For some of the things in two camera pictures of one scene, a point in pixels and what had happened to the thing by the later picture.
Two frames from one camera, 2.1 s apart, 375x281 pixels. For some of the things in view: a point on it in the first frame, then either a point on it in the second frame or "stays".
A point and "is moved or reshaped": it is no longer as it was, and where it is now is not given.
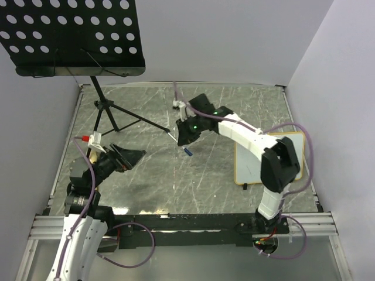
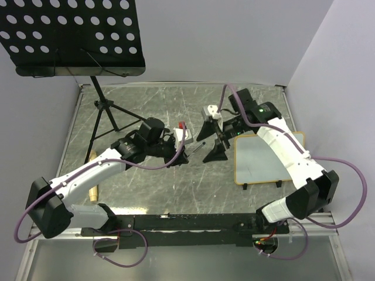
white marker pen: x=172 y=137 is moved or reshaped
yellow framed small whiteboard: x=248 y=162 stays
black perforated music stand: x=76 y=38 stays
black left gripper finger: x=127 y=158 -> x=181 y=158
